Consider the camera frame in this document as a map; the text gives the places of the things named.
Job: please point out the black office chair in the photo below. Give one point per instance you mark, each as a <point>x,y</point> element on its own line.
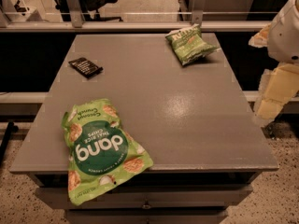
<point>86,7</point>

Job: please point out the green jalapeno chip bag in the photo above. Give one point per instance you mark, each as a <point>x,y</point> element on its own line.
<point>188,44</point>

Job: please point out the grey cabinet lower drawer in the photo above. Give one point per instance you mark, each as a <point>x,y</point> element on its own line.
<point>159,216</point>

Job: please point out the small black snack packet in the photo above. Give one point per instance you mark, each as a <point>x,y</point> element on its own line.
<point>85,67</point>

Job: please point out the black pole on floor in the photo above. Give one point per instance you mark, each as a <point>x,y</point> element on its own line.
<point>11,128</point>

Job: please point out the grey cabinet top drawer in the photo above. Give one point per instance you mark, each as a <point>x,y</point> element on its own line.
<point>151,197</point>

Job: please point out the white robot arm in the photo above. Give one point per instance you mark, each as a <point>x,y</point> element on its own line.
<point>283,38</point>

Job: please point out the green dang rice chip bag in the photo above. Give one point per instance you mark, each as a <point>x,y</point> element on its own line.
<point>102,155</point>

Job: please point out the grey metal railing frame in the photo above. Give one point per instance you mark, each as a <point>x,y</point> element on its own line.
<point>194,12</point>

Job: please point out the grey cabinet drawer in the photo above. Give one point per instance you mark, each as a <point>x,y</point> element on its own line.
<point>159,216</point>
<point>151,197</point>

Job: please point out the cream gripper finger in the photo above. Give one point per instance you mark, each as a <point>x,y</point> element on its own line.
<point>260,40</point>
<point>276,89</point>

